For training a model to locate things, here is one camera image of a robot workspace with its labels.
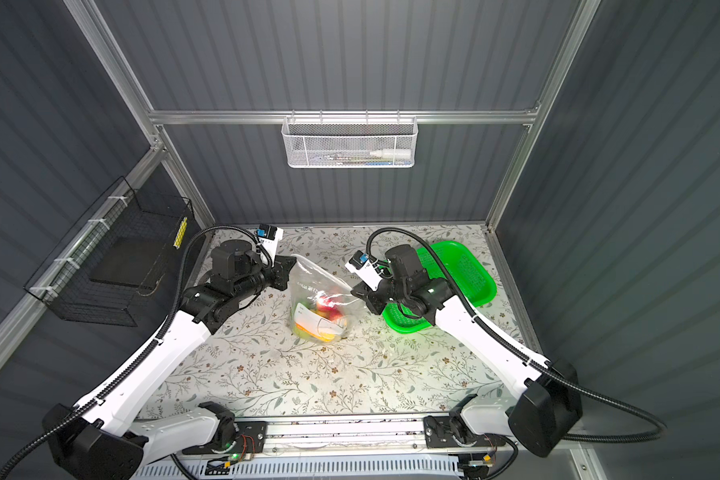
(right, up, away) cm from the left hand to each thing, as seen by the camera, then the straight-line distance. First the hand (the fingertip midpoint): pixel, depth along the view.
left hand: (293, 257), depth 74 cm
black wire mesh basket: (-45, -5, -13) cm, 47 cm away
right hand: (+17, -9, +1) cm, 19 cm away
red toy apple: (+8, -13, +3) cm, 15 cm away
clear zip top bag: (+4, -7, +2) cm, 8 cm away
